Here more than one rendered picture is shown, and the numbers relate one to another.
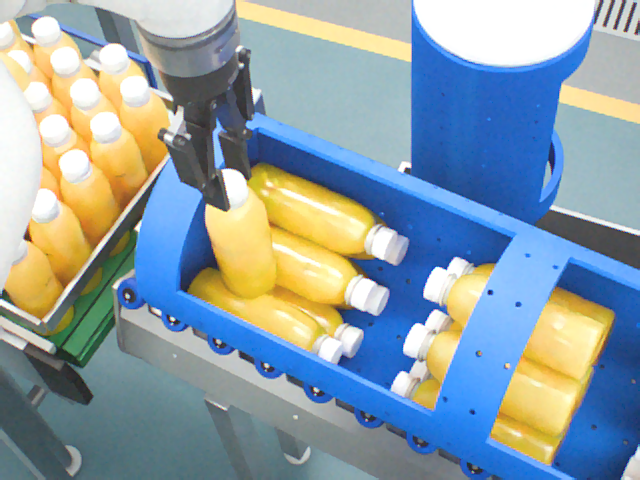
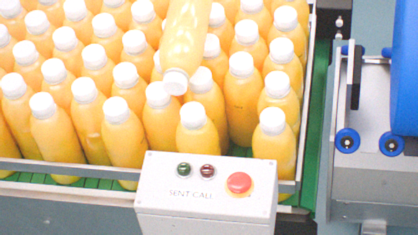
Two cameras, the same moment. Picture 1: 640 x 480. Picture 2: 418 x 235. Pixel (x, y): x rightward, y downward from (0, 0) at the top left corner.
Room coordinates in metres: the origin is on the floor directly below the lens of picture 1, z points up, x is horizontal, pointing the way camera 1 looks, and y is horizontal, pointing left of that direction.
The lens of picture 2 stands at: (0.08, 0.75, 2.12)
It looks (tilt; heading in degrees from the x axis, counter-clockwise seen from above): 53 degrees down; 340
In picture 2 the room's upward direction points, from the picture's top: 8 degrees counter-clockwise
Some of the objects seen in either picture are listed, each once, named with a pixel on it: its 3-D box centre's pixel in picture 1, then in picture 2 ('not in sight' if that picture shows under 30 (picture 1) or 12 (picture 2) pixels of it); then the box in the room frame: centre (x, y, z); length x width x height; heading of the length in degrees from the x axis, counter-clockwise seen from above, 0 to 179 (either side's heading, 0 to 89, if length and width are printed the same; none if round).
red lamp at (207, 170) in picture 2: not in sight; (207, 170); (0.71, 0.54, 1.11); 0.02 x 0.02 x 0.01
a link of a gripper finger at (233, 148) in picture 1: (235, 156); not in sight; (0.69, 0.09, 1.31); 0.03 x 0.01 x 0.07; 55
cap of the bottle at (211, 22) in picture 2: (35, 96); (213, 13); (1.00, 0.39, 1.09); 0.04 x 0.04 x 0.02
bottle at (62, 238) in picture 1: (63, 243); (278, 120); (0.81, 0.37, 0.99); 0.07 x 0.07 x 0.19
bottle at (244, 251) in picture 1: (240, 235); not in sight; (0.67, 0.10, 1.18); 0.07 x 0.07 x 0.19
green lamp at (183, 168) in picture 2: not in sight; (183, 168); (0.73, 0.57, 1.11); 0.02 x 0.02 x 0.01
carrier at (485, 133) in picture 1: (486, 163); not in sight; (1.14, -0.32, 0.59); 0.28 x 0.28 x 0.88
